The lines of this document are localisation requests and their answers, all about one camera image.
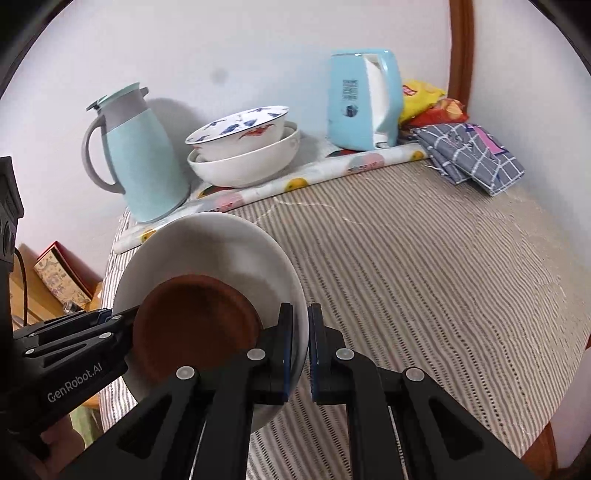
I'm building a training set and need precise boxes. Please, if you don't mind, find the large white bowl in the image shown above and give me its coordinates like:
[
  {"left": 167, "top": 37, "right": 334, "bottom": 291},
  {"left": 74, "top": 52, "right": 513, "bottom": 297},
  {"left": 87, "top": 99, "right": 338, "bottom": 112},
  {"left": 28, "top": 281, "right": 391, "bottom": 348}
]
[{"left": 187, "top": 127, "right": 301, "bottom": 188}]

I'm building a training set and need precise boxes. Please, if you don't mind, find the brown wooden frame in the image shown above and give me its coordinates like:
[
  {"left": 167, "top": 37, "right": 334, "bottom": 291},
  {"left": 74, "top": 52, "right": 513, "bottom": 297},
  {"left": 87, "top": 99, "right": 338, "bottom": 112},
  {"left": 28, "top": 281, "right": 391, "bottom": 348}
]
[{"left": 448, "top": 0, "right": 476, "bottom": 116}]

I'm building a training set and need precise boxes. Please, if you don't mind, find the red patterned box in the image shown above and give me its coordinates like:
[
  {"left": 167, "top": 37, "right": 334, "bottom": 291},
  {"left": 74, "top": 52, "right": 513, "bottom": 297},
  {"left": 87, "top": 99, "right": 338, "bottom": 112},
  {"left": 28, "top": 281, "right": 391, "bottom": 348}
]
[{"left": 33, "top": 240, "right": 105, "bottom": 310}]

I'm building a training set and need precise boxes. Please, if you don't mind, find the light blue thermos jug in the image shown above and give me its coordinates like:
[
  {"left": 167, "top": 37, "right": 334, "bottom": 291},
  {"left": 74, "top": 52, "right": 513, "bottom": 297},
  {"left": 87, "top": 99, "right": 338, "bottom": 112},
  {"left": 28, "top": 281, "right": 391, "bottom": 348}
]
[{"left": 82, "top": 82, "right": 191, "bottom": 224}]

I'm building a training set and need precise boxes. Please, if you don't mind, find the white round plate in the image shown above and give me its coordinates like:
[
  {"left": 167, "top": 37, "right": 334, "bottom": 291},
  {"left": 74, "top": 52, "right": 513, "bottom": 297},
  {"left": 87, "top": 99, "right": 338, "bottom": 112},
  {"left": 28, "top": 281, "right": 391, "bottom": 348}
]
[{"left": 112, "top": 212, "right": 309, "bottom": 435}]

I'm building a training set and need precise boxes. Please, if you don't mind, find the grey plaid folded cloth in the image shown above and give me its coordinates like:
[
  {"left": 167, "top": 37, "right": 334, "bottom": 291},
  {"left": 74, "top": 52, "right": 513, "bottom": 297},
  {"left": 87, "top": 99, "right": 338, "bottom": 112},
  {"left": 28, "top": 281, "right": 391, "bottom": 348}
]
[{"left": 411, "top": 122, "right": 526, "bottom": 198}]

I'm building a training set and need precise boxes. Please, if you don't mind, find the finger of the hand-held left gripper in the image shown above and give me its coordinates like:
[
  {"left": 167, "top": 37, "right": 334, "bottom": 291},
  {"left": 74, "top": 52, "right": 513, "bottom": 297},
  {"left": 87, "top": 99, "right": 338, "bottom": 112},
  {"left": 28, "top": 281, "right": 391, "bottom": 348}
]
[
  {"left": 14, "top": 309, "right": 114, "bottom": 344},
  {"left": 25, "top": 305, "right": 139, "bottom": 370}
]

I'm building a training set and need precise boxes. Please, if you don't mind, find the striped beige tablecloth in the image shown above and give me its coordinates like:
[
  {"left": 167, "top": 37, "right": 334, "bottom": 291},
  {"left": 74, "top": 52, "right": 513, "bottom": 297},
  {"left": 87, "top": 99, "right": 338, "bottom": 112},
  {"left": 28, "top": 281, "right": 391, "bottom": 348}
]
[{"left": 99, "top": 159, "right": 591, "bottom": 480}]

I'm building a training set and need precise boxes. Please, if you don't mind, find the red chip bag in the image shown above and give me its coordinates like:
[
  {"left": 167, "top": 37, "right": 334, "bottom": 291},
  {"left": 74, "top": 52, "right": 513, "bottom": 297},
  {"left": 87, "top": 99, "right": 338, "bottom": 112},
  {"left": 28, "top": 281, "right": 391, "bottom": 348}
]
[{"left": 406, "top": 99, "right": 468, "bottom": 129}]

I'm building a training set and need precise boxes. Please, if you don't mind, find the small brown plate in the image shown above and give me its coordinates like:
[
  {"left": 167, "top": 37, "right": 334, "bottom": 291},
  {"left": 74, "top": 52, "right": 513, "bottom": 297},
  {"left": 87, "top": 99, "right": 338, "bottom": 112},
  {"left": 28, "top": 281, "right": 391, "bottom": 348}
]
[{"left": 132, "top": 275, "right": 264, "bottom": 384}]

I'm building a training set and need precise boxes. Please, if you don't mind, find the light blue electric kettle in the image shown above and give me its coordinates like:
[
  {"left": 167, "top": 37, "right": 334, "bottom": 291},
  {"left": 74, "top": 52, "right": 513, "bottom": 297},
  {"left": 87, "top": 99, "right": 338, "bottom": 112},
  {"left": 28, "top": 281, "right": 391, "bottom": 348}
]
[{"left": 328, "top": 48, "right": 403, "bottom": 152}]

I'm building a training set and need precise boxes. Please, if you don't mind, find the yellow chip bag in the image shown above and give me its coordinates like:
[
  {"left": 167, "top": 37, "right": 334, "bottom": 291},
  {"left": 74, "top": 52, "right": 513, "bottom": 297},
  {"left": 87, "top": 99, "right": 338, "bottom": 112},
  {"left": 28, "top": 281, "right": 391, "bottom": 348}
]
[{"left": 399, "top": 80, "right": 446, "bottom": 124}]

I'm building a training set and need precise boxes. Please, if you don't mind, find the black cable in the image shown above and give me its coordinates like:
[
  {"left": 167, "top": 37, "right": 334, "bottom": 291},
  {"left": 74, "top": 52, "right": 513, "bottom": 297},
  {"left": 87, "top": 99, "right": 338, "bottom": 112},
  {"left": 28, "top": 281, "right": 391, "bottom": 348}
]
[{"left": 14, "top": 247, "right": 29, "bottom": 324}]

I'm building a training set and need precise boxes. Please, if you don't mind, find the plain white bowl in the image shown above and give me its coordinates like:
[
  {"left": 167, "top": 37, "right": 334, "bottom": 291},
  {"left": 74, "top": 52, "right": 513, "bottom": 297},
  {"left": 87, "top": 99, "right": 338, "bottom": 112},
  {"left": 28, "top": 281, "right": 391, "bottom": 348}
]
[{"left": 191, "top": 121, "right": 299, "bottom": 163}]

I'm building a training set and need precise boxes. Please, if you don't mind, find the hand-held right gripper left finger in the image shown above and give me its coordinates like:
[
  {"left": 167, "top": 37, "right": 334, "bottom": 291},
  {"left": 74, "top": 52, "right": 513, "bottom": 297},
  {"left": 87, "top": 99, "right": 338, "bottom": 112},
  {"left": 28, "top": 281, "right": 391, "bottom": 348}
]
[{"left": 60, "top": 302, "right": 295, "bottom": 480}]

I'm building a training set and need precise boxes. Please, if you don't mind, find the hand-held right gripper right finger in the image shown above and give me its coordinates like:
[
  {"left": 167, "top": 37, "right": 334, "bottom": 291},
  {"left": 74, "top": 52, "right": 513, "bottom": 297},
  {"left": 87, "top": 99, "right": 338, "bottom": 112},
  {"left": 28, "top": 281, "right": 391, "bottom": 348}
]
[{"left": 308, "top": 303, "right": 536, "bottom": 480}]

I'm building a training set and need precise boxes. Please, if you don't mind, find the white bowl with fish print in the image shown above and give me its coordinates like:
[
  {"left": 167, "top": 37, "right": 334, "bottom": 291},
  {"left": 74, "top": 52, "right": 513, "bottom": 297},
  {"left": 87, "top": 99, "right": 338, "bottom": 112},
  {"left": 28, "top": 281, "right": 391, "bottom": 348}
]
[{"left": 185, "top": 105, "right": 291, "bottom": 162}]

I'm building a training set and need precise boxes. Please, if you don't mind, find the fruit print table mat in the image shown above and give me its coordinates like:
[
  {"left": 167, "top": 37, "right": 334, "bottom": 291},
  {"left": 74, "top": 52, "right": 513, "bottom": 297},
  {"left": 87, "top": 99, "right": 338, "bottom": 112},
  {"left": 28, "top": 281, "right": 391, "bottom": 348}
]
[{"left": 113, "top": 138, "right": 432, "bottom": 254}]

